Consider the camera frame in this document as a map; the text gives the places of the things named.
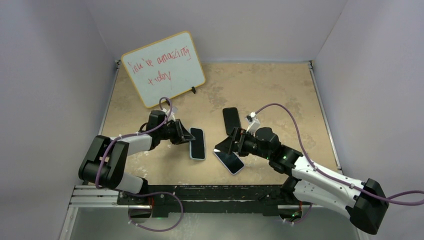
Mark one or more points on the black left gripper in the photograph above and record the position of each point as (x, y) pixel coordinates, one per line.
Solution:
(181, 136)

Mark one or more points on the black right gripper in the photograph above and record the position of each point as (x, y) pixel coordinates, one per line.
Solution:
(241, 136)

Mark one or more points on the black phone case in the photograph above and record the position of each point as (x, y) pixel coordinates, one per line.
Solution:
(231, 119)

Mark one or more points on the light blue phone case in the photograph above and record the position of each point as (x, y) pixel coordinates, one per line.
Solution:
(197, 159)

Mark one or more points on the lavender phone case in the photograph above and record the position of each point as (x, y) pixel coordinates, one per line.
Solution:
(230, 162)

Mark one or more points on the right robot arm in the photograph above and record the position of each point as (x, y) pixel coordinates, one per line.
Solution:
(359, 201)

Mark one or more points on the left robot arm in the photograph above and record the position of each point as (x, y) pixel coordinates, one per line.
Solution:
(105, 161)

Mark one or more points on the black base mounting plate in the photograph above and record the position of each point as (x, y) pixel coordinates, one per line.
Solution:
(269, 200)

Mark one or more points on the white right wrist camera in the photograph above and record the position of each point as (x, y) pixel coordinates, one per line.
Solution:
(253, 122)

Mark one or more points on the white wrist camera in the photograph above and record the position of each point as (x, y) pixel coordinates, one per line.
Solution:
(173, 111)
(253, 122)

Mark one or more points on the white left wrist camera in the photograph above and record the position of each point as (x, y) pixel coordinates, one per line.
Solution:
(173, 111)

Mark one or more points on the white board with yellow frame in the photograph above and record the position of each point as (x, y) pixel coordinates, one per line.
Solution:
(165, 68)

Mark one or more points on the aluminium frame rail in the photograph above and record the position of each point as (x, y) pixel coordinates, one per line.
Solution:
(88, 196)

